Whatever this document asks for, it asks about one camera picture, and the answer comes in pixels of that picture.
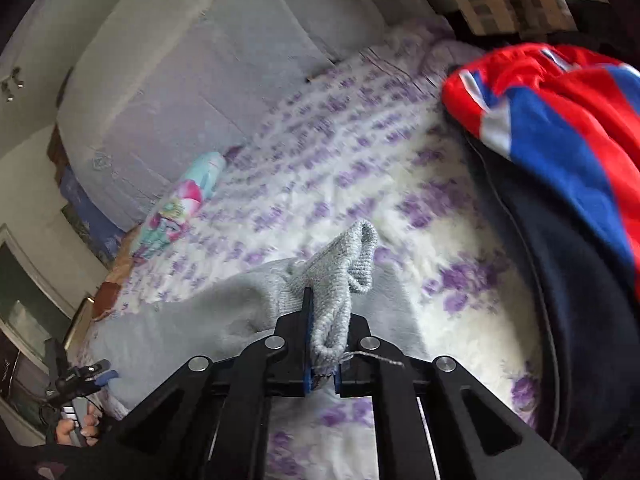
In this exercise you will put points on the teal pink printed pillow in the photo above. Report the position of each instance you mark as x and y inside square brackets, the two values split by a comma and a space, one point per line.
[175, 207]

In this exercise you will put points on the blue cloth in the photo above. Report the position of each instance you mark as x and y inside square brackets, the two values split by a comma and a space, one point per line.
[85, 205]

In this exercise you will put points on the glass framed cabinet door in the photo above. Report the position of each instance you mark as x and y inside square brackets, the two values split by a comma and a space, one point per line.
[30, 285]

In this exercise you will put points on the orange brown cushion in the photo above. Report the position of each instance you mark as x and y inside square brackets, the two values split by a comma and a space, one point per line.
[112, 290]

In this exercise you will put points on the grey padded headboard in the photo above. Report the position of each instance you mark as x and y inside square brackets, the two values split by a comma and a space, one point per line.
[200, 60]

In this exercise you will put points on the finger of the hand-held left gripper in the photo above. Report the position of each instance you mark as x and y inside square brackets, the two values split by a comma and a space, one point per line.
[107, 379]
[95, 366]

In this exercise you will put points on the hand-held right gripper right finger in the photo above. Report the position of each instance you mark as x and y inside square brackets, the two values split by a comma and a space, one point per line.
[339, 382]

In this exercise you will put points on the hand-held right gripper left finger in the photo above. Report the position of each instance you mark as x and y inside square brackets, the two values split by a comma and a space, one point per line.
[308, 345]

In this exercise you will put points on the dark navy garment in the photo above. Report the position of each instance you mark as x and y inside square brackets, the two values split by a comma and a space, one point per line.
[565, 310]

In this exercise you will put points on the person's left hand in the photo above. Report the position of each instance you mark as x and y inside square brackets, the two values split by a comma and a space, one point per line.
[65, 430]

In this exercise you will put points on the person's left forearm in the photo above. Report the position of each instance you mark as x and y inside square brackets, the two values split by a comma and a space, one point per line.
[75, 460]

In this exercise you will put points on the grey knitted sweater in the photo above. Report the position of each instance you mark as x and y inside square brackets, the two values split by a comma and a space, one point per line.
[210, 310]

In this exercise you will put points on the metal wall hooks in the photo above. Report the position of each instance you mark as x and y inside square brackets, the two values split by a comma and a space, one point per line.
[15, 82]

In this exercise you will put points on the red blue white garment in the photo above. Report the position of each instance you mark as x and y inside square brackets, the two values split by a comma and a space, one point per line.
[550, 125]

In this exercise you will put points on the white purple floral blanket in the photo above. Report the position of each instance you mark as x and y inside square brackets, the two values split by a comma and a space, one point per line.
[350, 170]

